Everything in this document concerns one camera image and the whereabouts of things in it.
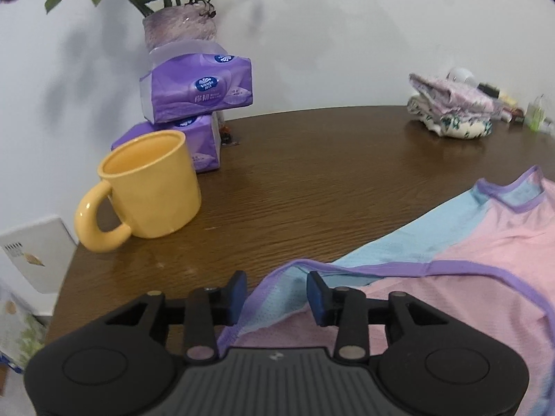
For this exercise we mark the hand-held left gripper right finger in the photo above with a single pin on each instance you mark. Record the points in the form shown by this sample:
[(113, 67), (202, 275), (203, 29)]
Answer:
[(314, 299)]

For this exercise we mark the cream green-flowered folded cloth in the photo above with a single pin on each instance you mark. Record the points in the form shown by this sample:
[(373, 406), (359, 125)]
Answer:
[(459, 128)]

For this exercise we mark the small black box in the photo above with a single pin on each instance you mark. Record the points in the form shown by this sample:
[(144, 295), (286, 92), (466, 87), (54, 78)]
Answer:
[(488, 89)]

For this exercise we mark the clear green bottle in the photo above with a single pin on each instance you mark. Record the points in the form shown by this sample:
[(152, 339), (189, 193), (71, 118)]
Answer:
[(535, 115)]

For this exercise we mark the yellow mug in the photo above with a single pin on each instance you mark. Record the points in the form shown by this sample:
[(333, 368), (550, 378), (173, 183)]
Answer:
[(151, 190)]

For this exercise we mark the purple tissue pack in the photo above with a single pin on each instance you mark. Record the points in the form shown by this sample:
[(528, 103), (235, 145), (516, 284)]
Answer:
[(203, 147), (199, 91)]

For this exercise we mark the white robot-shaped speaker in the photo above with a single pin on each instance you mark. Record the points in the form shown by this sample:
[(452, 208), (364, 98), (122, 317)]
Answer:
[(460, 74)]

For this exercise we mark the yellow and red box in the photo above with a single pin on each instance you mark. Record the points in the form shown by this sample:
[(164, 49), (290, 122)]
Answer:
[(508, 99)]

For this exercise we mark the pink floral folded cloth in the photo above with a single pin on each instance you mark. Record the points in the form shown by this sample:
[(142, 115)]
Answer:
[(455, 91)]

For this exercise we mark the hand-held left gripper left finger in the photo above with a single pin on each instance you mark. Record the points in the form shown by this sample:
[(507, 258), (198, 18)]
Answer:
[(236, 299)]

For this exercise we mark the white cardboard box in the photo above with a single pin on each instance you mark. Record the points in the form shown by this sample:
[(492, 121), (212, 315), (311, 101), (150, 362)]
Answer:
[(39, 251)]

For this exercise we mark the black box with white print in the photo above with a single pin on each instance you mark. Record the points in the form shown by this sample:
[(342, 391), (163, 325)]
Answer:
[(516, 115)]

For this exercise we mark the pink and blue mesh shirt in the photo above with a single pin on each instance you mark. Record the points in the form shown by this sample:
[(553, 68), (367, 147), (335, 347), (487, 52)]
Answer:
[(459, 294)]

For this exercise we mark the white power strip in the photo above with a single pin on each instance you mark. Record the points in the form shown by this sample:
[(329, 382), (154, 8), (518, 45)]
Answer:
[(548, 128)]

